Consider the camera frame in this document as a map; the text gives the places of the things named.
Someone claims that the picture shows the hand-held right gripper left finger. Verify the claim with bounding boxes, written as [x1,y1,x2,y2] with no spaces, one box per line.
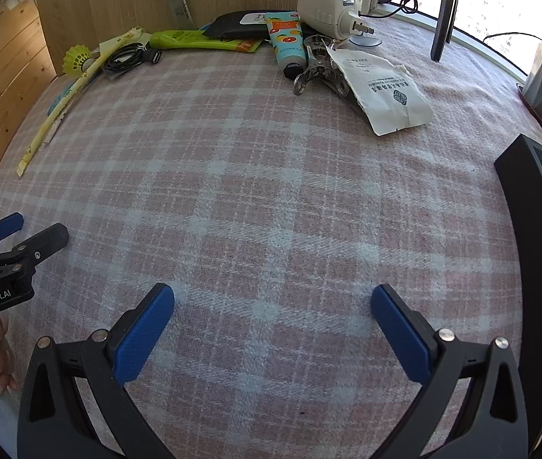
[16,283,175,459]

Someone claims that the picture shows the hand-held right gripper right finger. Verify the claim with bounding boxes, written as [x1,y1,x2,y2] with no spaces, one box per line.
[371,283,530,459]

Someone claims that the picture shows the long yellow packet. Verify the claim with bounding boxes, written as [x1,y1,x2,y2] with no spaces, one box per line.
[16,28,150,177]

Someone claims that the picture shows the black tray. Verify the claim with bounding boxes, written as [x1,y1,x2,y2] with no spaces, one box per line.
[493,134,542,459]

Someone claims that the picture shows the black USB cable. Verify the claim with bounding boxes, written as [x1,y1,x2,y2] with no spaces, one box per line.
[103,42,163,75]

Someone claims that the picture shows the white paper packet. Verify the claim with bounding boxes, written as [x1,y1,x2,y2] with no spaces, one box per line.
[326,48,434,137]

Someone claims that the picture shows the silver metal tool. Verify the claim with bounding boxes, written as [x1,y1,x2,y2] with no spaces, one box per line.
[292,36,351,99]

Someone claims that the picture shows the black pouch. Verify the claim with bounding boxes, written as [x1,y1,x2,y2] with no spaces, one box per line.
[202,10,300,40]

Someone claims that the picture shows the plaid cloth desktop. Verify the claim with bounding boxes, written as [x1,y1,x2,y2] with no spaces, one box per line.
[0,10,542,459]

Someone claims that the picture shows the wooden plank panel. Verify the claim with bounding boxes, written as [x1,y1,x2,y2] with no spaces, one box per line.
[0,0,56,211]

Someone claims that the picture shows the light blue packet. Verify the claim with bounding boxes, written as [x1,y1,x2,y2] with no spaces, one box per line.
[48,79,80,116]

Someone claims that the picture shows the yellow shuttlecock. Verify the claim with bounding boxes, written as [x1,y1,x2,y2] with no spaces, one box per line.
[63,45,102,77]

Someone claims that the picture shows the green snack packet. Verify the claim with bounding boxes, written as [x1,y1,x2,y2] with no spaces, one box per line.
[149,29,264,53]

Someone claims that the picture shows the light wooden board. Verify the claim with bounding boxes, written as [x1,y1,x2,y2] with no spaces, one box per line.
[32,0,329,65]

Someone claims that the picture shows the red-brown pot saucer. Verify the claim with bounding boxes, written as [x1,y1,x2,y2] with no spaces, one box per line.
[517,83,542,135]

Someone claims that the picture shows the teal hand cream tube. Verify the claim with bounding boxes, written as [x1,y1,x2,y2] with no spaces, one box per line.
[264,12,310,80]

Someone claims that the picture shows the black tripod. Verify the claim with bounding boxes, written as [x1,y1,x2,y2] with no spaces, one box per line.
[379,0,465,63]

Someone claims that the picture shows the white electric device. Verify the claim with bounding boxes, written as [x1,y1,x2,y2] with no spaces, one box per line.
[297,0,382,49]

